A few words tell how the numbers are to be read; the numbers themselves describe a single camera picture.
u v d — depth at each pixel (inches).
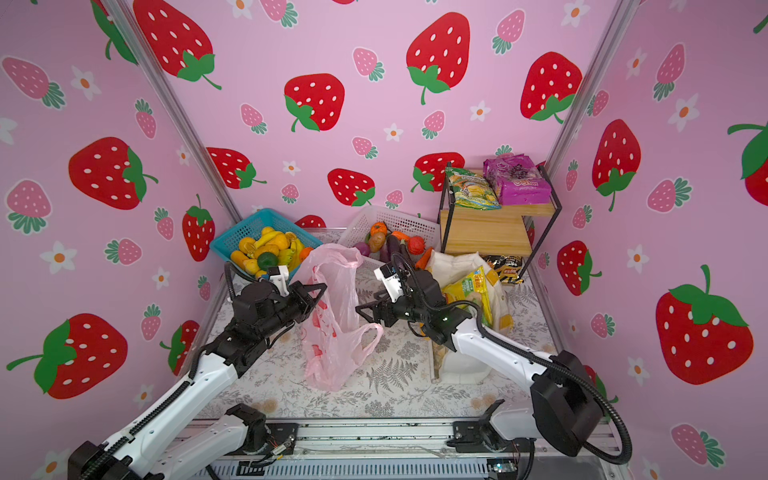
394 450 28.8
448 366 29.4
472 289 33.1
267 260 39.4
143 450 15.9
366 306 27.6
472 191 30.8
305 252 41.4
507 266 38.7
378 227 45.2
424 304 23.4
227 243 42.3
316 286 29.3
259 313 22.7
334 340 29.1
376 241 43.5
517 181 30.2
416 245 42.5
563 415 16.2
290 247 43.2
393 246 43.6
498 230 39.3
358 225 44.6
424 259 43.1
